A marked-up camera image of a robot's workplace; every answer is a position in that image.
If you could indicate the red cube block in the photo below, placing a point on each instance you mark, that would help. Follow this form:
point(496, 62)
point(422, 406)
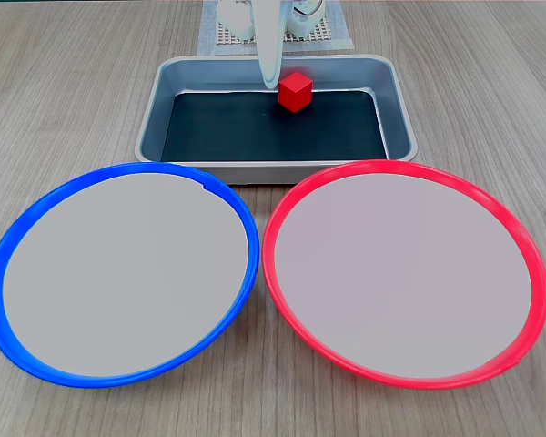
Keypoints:
point(295, 93)

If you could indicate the red rimmed round dish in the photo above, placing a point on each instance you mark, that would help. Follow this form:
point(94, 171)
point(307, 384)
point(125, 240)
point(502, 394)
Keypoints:
point(405, 273)

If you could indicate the blue rimmed round dish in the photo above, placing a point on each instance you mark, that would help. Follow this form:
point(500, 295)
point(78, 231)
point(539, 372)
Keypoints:
point(118, 273)

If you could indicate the silver metal tray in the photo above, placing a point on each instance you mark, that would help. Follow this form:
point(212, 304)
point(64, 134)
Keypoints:
point(160, 104)

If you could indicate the white mesh anti-slip mat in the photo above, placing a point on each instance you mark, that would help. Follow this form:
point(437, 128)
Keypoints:
point(318, 35)

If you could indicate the translucent plastic sheet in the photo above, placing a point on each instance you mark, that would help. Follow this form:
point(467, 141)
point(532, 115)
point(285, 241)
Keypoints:
point(341, 27)

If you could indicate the black tray liner mat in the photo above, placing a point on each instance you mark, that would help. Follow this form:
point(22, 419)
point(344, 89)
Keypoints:
point(255, 132)

